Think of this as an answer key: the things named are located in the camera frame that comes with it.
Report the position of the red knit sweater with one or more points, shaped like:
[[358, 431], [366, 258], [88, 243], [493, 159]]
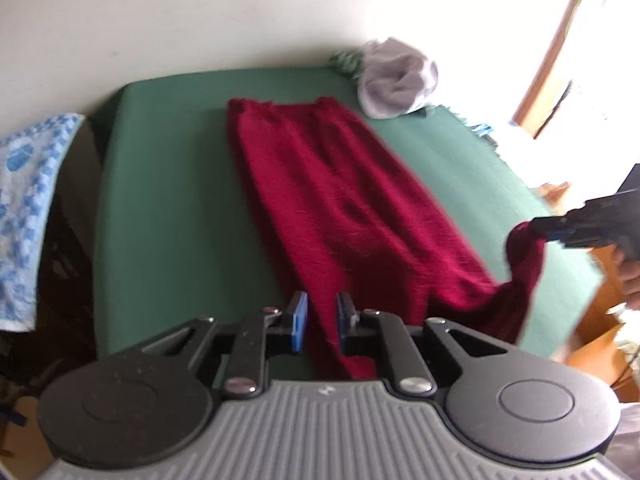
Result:
[[340, 200]]

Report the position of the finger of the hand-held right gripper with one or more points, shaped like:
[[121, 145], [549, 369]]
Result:
[[552, 229]]

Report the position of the white crumpled garment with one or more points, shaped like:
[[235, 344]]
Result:
[[395, 80]]

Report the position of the green table cover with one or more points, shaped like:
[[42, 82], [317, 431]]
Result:
[[175, 185]]

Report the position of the wooden furniture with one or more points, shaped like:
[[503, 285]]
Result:
[[605, 345]]

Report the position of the blue patterned towel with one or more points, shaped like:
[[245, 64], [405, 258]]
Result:
[[25, 200]]

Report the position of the person's right hand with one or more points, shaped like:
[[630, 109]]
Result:
[[631, 280]]

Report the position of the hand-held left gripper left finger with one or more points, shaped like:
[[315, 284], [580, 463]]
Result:
[[300, 321]]

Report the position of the blue patterned packet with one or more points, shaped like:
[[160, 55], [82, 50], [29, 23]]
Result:
[[482, 134]]

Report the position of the wooden window frame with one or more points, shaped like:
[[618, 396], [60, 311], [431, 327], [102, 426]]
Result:
[[560, 50]]

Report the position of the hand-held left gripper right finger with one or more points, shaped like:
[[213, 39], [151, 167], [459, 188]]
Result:
[[344, 322]]

